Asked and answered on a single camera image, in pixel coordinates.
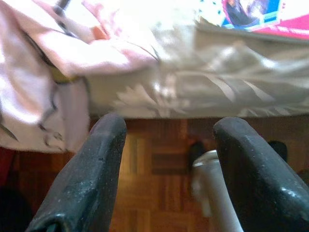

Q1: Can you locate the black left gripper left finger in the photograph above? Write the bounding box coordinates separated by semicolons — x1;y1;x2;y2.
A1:
25;113;128;232

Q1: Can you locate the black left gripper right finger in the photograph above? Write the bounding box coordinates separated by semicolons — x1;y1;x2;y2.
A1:
213;116;309;232

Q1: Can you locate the pink cartoon quilt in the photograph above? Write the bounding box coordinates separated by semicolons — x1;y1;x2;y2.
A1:
0;0;160;154

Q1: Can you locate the colourful comic book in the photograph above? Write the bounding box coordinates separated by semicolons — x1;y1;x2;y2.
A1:
197;0;309;41

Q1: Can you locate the silver robot left leg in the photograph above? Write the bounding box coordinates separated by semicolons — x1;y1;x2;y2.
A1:
192;149;244;232

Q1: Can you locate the grey floral bed sheet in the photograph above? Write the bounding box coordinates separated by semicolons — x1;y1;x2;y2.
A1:
84;0;309;120

